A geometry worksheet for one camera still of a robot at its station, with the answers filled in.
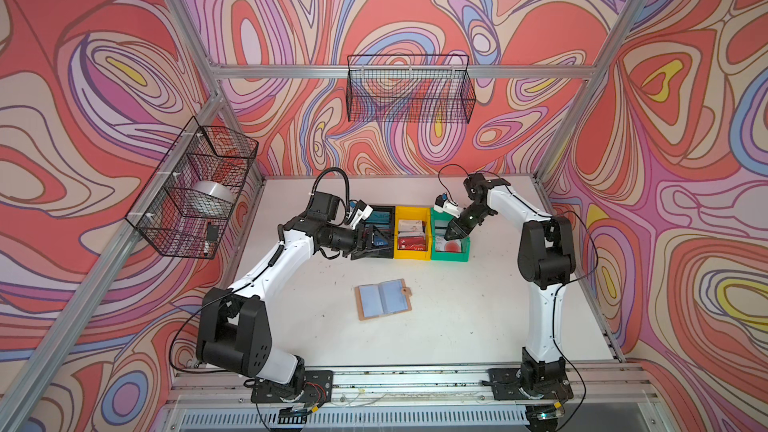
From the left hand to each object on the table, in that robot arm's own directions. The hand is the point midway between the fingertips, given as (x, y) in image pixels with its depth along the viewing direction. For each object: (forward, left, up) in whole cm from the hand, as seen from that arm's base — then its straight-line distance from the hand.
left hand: (385, 247), depth 76 cm
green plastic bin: (+18, -18, -16) cm, 31 cm away
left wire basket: (+6, +50, +9) cm, 51 cm away
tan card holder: (-6, 0, -20) cm, 21 cm away
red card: (+12, -9, -18) cm, 24 cm away
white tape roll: (+8, +43, +12) cm, 45 cm away
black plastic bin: (+18, -1, -17) cm, 25 cm away
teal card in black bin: (+23, +2, -18) cm, 29 cm away
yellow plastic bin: (+23, -9, -16) cm, 30 cm away
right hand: (+13, -23, -16) cm, 31 cm away
